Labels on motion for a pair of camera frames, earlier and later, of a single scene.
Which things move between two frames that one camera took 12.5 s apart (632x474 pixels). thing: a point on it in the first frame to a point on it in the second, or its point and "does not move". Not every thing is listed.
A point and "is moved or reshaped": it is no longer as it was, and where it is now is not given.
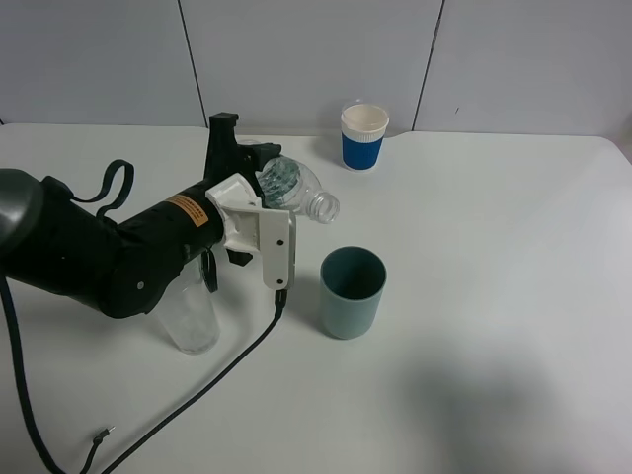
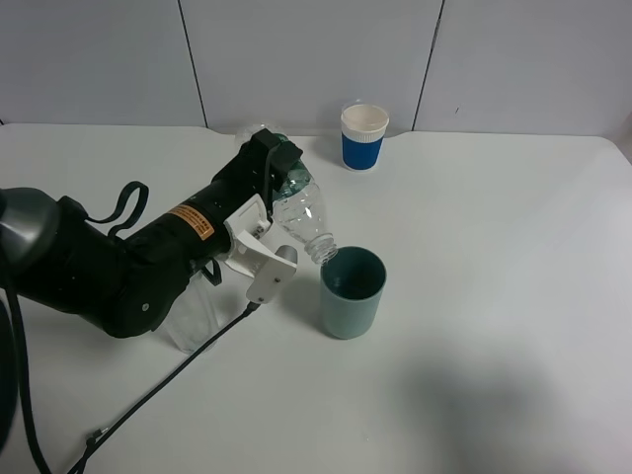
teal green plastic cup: [352, 281] does not move
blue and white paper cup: [362, 128] does not move
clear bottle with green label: [291, 186] is moved or reshaped
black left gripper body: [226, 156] to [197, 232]
